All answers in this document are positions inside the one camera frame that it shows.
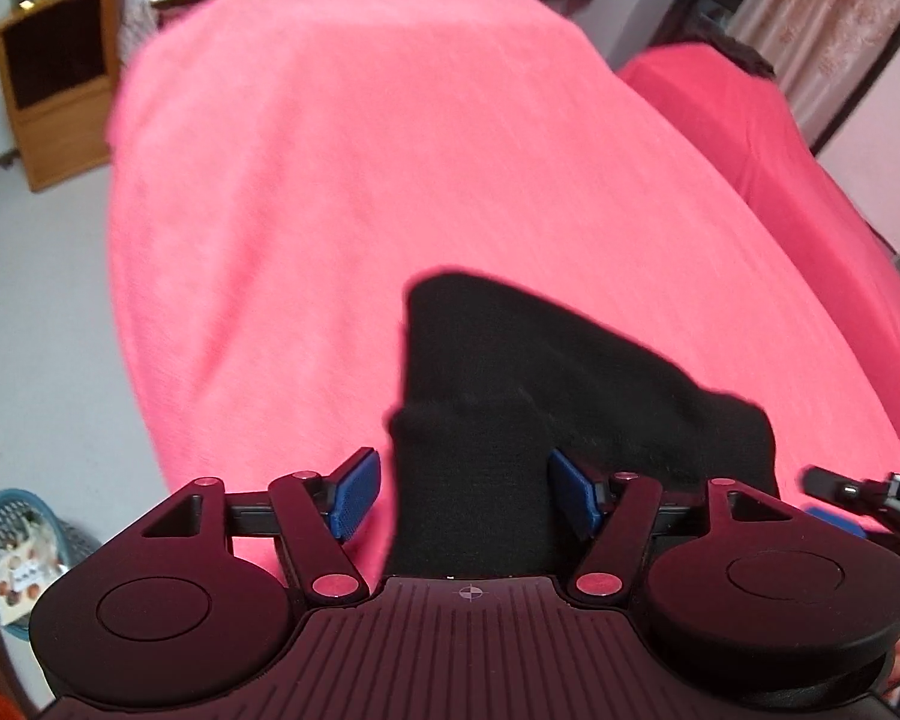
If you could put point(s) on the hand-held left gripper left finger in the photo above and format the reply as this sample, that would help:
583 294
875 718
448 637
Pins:
356 493

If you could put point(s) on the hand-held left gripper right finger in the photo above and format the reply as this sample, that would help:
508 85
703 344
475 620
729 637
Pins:
574 496

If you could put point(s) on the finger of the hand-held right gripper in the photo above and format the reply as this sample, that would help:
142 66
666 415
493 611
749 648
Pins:
840 490
836 521

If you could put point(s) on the black pants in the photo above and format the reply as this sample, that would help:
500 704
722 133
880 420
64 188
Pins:
510 420

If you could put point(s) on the pink blanket covered table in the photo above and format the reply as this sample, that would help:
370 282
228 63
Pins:
390 187

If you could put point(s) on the paper packet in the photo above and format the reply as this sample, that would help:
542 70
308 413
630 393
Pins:
26 574

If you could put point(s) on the blue plastic basket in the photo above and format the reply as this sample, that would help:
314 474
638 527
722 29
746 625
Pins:
15 532

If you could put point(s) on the dark cloth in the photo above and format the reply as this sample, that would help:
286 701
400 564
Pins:
746 56

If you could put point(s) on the patterned beige curtain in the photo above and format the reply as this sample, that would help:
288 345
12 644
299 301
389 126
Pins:
825 22

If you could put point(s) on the wooden cabinet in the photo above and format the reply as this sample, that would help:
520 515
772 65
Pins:
52 90

